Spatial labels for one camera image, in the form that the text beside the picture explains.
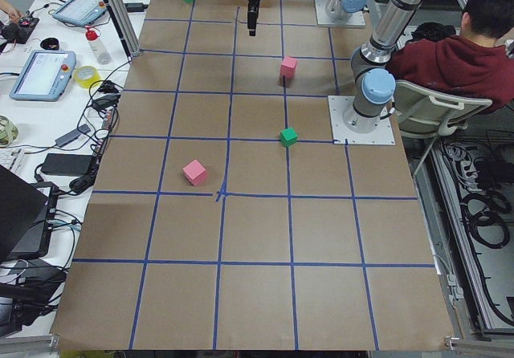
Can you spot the pink cube near arm base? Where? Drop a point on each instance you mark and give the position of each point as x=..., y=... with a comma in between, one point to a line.
x=288, y=67

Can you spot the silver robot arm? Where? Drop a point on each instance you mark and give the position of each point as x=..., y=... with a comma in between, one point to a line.
x=345, y=5
x=375, y=85

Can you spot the green cube on grid line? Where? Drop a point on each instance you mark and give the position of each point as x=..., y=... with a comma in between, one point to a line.
x=288, y=137

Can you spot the clear bottle red cap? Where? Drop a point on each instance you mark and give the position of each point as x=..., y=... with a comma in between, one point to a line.
x=98, y=48

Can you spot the far teach pendant tablet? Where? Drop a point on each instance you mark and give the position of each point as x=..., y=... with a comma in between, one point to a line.
x=80, y=12

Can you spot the teach pendant tablet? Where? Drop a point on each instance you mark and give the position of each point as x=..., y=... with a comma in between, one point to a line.
x=45, y=76
x=80, y=12

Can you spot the pink cube mid table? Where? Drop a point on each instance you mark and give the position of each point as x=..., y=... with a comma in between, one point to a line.
x=195, y=173

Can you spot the yellow tape roll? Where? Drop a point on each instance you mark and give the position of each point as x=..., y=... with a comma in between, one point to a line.
x=87, y=77

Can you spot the white office chair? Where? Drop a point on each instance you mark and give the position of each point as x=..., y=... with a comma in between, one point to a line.
x=422, y=113

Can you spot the black round container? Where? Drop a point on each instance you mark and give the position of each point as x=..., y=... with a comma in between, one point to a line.
x=50, y=44

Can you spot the near teach pendant tablet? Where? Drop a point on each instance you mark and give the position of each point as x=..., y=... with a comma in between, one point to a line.
x=45, y=76

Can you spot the person in red hoodie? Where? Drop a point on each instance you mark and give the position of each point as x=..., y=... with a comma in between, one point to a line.
x=469, y=64

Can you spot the black power adapter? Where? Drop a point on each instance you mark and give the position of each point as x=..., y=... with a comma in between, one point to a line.
x=66, y=164

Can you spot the black laptop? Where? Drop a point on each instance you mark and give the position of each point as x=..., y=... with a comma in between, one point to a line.
x=26, y=213

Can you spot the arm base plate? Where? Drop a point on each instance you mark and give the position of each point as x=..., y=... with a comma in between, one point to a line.
x=356, y=20
x=350, y=128

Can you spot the aluminium frame post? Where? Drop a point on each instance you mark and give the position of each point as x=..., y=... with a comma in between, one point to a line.
x=124, y=27

